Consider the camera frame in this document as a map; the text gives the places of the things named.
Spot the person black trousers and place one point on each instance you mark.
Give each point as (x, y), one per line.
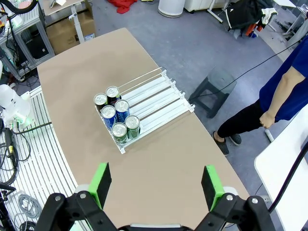
(240, 120)

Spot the red cloth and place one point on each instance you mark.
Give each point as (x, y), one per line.
(122, 6)

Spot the clear acrylic can dispenser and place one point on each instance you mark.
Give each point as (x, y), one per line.
(156, 96)

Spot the green beverage can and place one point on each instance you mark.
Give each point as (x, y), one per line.
(132, 126)
(119, 133)

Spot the person left forearm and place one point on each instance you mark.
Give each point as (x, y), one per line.
(276, 96)

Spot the aluminium frame rack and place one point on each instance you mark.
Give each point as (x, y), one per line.
(48, 45)

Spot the person left hand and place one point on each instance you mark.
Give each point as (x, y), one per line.
(267, 119)

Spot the large brown cardboard box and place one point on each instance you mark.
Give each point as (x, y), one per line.
(62, 36)

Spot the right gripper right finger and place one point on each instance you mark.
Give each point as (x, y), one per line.
(211, 185)

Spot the white green garment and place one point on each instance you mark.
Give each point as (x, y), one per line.
(268, 14)

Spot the dark plastic stool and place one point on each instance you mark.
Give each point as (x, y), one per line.
(221, 79)

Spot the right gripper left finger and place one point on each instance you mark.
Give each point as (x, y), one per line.
(101, 183)

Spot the blue beverage can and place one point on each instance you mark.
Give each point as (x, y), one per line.
(122, 109)
(109, 115)

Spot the black jacket on chair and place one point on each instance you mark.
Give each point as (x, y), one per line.
(245, 14)

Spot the white frame side table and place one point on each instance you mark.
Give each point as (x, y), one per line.
(215, 16)

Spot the black beverage can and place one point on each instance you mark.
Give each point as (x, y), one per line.
(100, 99)
(112, 92)

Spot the dark shoe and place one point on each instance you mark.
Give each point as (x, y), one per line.
(222, 145)
(235, 139)

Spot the brown desk white leg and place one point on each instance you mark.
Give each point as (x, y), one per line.
(75, 21)

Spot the red orange garment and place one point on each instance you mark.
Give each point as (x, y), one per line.
(251, 29)

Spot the white cylindrical air purifier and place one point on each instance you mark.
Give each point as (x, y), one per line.
(171, 7)

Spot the white cabinet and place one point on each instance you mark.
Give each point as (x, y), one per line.
(197, 4)

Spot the slotted aluminium base plate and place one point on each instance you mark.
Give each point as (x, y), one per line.
(43, 156)

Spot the black computer tower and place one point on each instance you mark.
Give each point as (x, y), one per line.
(36, 45)

